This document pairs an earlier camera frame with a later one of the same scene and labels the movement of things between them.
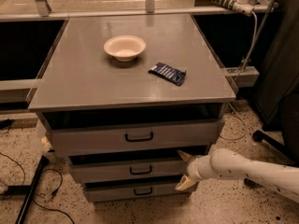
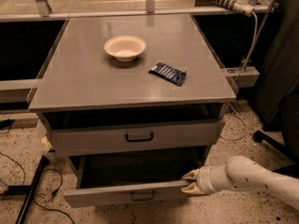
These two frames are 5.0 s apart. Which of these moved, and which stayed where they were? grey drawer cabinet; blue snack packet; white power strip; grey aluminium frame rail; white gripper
Moved: white gripper
Stayed: grey drawer cabinet; blue snack packet; white power strip; grey aluminium frame rail
